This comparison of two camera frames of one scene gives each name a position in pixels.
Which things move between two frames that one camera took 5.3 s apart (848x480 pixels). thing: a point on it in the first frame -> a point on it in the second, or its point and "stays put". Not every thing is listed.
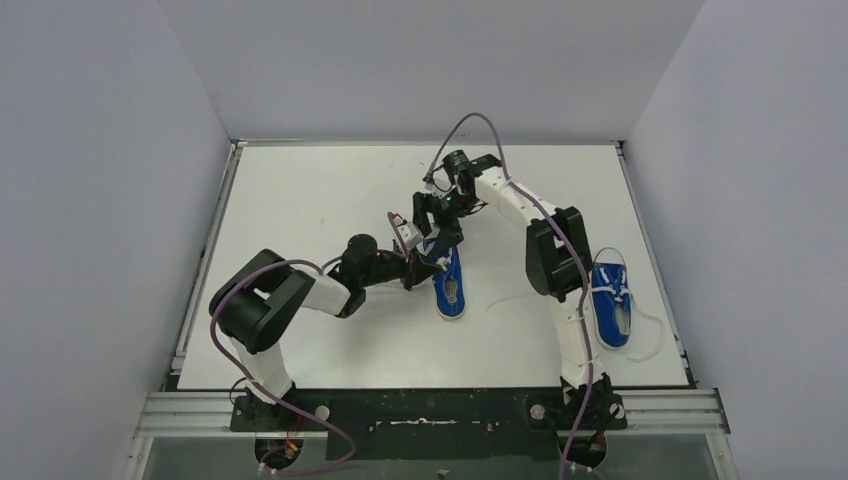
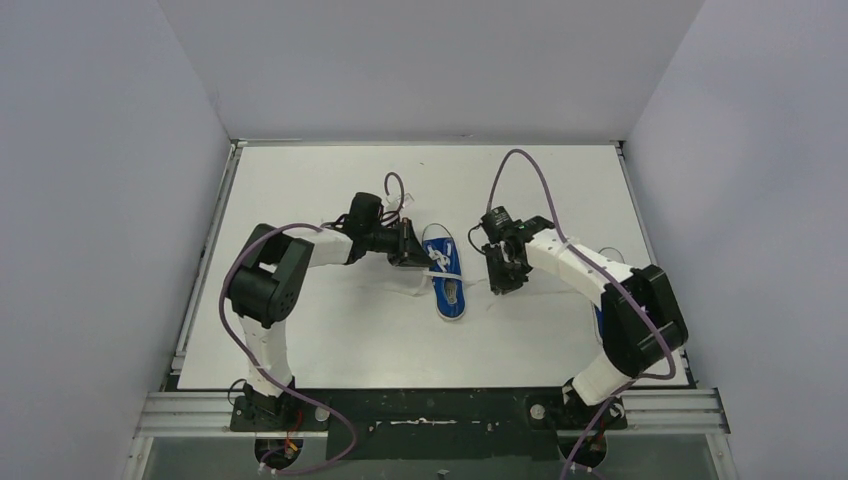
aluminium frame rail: [693, 412] stays put
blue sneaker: [448, 283] stays put
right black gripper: [451, 234] -> [500, 283]
